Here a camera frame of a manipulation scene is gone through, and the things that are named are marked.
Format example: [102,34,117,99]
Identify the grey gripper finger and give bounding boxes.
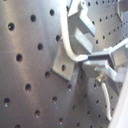
[82,60,126,83]
[89,38,128,69]

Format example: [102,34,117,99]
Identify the grey metal cable clip fixture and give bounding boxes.
[52,0,96,81]

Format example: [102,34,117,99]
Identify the white cable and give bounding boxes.
[59,0,113,122]

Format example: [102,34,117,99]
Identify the brass cable connector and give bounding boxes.
[95,74,105,86]

